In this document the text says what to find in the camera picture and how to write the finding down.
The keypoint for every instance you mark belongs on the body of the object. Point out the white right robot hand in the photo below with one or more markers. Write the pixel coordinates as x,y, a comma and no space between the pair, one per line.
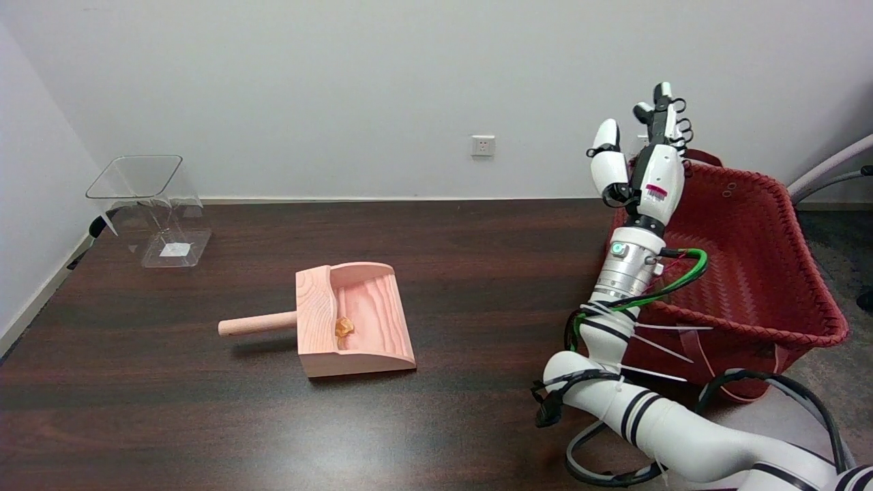
656,184

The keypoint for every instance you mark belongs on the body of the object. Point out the red-brown woven storage basket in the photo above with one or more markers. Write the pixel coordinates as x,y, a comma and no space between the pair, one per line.
757,273

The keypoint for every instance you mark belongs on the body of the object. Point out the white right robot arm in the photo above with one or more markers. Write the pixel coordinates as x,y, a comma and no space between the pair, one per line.
634,273

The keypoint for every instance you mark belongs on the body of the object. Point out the light wooden dustpan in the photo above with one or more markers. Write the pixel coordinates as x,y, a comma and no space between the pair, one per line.
358,320

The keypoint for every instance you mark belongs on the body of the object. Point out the small orange debris piece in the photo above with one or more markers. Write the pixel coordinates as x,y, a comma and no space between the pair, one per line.
344,329

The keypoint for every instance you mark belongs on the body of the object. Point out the white paper label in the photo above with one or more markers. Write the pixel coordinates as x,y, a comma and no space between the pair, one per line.
174,249

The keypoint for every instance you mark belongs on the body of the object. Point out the clear acrylic container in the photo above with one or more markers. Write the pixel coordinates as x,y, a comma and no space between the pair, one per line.
153,204

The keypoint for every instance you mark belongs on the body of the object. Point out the white wall outlet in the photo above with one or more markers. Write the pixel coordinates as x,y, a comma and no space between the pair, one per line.
483,145

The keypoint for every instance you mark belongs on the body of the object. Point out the white and grey chair frame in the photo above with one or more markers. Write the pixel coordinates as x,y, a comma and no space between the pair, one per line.
835,162

